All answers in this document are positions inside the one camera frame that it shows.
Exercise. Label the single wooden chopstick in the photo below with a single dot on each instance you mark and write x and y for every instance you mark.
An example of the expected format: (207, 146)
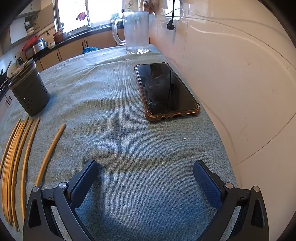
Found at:
(48, 155)

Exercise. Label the bunch of wooden chopsticks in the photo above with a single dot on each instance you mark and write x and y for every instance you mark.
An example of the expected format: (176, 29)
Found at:
(7, 185)

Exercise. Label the stacked white bowls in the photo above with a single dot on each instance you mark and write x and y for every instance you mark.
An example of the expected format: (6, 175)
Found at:
(29, 29)

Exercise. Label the metal sink faucet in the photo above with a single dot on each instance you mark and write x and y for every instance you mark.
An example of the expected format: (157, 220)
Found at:
(88, 22)

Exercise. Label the blue plastic bag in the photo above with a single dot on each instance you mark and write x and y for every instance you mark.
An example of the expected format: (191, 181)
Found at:
(90, 49)

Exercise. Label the brown cooking pot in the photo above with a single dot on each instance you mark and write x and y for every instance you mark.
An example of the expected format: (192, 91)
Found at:
(60, 37)

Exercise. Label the beige kitchen base cabinets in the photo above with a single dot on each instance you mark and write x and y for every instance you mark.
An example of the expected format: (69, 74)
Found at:
(101, 39)

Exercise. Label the pink cloth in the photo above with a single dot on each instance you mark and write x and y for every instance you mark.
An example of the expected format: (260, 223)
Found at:
(81, 15)

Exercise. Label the black kitchen countertop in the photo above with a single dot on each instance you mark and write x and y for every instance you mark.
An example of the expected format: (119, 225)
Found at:
(77, 37)

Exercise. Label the beige upper wall cabinet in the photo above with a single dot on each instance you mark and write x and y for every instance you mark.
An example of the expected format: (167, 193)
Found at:
(34, 14)

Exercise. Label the clear bag with brown contents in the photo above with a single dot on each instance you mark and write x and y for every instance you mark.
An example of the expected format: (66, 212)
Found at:
(149, 5)

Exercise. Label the kitchen window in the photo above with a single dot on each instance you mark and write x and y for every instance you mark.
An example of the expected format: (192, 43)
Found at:
(99, 9)

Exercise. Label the red plastic basin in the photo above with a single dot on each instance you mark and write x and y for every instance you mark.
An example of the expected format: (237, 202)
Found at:
(29, 42)

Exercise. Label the small white bowl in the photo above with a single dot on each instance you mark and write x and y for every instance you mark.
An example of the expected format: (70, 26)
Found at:
(51, 45)

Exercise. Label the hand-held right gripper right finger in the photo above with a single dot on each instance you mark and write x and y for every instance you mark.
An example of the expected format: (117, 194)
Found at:
(207, 183)

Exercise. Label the grey-green table cloth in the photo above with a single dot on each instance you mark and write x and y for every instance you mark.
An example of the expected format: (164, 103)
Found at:
(115, 139)

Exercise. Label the clear glass mug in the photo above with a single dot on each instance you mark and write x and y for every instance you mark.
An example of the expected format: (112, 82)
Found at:
(136, 30)

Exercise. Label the silver rice cooker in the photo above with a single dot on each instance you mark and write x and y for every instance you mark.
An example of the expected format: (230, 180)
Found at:
(38, 47)

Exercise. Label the dark flat bar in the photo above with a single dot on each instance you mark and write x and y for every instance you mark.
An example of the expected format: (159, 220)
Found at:
(166, 90)

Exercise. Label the dark perforated utensil holder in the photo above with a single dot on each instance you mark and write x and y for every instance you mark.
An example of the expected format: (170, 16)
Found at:
(32, 92)

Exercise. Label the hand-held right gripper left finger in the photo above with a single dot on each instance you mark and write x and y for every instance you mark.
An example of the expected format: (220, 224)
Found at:
(83, 183)

